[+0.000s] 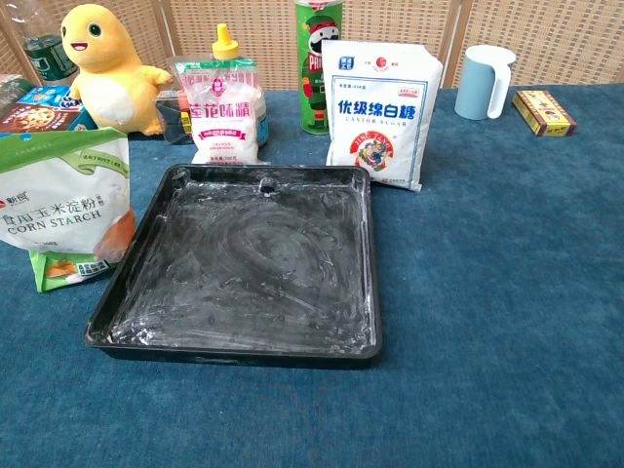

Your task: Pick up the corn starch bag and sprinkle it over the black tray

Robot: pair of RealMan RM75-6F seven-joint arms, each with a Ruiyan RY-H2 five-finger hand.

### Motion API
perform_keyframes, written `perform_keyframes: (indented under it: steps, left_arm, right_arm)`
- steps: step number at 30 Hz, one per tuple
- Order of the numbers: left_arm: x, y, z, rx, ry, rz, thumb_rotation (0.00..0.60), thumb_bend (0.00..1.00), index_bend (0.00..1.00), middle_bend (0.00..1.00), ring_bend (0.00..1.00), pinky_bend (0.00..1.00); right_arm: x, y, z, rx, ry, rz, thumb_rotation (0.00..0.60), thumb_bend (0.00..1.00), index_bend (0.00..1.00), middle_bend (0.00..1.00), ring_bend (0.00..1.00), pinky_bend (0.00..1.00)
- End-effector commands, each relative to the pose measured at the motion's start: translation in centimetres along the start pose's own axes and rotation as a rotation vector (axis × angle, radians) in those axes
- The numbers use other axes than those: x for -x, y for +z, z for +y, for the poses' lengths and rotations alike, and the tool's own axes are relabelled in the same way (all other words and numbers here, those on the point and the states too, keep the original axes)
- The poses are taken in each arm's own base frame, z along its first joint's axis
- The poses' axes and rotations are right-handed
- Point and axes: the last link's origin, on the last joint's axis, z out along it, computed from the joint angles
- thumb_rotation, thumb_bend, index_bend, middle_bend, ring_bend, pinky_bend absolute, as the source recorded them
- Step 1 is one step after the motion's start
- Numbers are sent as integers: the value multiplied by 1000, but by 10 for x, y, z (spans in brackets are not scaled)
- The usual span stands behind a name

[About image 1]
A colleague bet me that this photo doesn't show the white green corn starch bag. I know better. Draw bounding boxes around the white green corn starch bag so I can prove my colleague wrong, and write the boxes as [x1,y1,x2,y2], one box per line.
[0,127,137,293]

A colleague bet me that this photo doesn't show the white castor sugar bag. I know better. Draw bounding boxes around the white castor sugar bag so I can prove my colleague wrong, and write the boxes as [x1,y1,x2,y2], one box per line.
[320,39,444,194]

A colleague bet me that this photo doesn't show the pink white seasoning bag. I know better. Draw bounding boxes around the pink white seasoning bag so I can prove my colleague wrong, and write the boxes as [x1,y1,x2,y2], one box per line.
[175,57,262,166]

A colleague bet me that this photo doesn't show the black square baking tray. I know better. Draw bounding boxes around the black square baking tray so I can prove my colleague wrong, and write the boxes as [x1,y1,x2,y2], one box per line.
[85,163,384,371]

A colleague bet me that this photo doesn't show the green chips can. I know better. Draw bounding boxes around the green chips can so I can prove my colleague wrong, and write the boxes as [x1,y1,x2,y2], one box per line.
[294,0,346,137]

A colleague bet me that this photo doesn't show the dark transparent plastic container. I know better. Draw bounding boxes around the dark transparent plastic container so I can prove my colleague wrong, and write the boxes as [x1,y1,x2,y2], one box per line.
[154,90,196,146]

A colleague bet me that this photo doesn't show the blue tablecloth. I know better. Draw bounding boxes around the blue tablecloth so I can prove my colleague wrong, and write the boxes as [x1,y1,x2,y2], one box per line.
[0,82,624,468]

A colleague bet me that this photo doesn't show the yellow cap squeeze bottle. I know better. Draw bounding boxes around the yellow cap squeeze bottle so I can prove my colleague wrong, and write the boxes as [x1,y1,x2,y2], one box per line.
[211,22,269,147]

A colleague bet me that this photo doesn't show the blue white measuring cup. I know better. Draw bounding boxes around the blue white measuring cup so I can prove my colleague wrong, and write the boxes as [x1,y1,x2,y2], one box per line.
[454,44,518,121]

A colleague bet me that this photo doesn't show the yellow plush dinosaur toy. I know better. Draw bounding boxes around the yellow plush dinosaur toy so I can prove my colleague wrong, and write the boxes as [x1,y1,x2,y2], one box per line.
[60,3,175,137]

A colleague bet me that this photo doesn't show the small yellow red box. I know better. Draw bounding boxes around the small yellow red box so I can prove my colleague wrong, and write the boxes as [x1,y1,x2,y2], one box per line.
[511,89,578,137]

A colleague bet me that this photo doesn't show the brown blue cookie box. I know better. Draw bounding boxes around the brown blue cookie box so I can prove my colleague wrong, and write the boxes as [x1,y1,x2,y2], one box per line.
[0,103,97,137]

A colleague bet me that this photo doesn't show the small blue snack box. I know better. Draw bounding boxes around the small blue snack box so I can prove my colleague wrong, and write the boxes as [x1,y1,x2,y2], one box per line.
[18,85,85,114]

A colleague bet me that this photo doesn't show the clear bottle green label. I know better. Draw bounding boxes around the clear bottle green label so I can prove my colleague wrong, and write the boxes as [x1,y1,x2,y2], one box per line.
[9,0,79,88]

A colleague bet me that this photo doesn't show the woven rattan folding screen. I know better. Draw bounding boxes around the woven rattan folding screen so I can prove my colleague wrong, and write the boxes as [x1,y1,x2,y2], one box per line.
[0,0,624,92]

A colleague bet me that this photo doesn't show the dark grey packet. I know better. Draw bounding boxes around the dark grey packet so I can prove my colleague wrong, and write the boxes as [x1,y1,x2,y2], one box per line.
[0,75,35,121]

